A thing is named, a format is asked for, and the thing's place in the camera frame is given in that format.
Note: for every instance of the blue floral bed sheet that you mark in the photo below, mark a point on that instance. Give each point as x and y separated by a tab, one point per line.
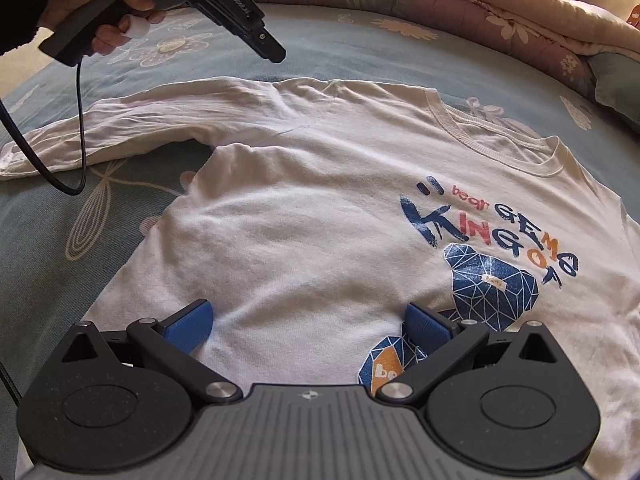
50	240

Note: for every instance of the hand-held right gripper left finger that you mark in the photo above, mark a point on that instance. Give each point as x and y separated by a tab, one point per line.
190	327

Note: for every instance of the teal printed pillow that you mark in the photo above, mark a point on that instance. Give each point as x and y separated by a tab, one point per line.
615	85

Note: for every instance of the white printed long-sleeve shirt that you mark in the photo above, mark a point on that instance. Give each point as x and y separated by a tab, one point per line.
300	240

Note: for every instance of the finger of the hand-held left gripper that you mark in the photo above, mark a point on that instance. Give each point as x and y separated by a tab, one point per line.
265	42

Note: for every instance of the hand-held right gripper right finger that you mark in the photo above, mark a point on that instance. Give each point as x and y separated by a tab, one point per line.
425	327

